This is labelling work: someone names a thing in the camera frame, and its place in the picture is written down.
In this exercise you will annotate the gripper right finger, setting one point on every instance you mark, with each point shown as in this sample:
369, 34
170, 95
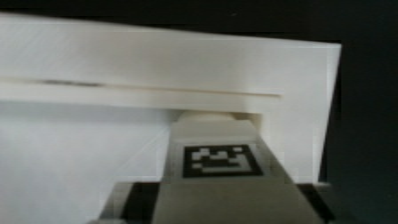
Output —
326, 202

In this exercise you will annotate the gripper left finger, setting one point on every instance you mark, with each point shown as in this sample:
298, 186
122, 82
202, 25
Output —
131, 204

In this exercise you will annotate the white square table top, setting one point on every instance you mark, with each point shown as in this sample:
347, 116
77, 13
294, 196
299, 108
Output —
84, 134

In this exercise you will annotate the white L-shaped obstacle fence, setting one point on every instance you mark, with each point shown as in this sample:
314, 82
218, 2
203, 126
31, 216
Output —
95, 63

